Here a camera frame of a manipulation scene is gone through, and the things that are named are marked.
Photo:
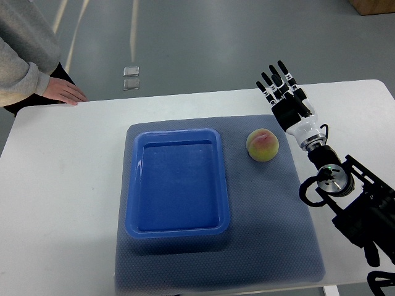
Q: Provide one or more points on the grey sweatshirt forearm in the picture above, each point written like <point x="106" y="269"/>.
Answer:
<point x="29" y="51"/>

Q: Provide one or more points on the upper metal floor plate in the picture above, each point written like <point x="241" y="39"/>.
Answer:
<point x="130" y="71"/>

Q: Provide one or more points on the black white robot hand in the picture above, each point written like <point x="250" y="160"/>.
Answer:
<point x="291" y="107"/>

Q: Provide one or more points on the yellow red peach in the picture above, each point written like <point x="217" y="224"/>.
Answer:
<point x="262" y="145"/>

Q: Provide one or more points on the grey blue textured mat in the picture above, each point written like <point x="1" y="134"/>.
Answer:
<point x="270" y="239"/>

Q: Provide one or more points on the person's bare hand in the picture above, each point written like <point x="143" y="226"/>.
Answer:
<point x="64" y="91"/>

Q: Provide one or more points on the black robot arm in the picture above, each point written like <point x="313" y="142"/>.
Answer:
<point x="352" y="203"/>

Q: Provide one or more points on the brown cardboard box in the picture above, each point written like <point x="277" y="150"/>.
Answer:
<point x="373" y="7"/>

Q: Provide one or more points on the blue plastic tray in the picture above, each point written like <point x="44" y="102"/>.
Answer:
<point x="177" y="185"/>

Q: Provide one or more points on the metal floor plate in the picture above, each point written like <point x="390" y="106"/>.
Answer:
<point x="130" y="71"/>
<point x="131" y="84"/>

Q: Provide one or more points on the lower metal floor plate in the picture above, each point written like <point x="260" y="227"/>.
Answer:
<point x="131" y="84"/>

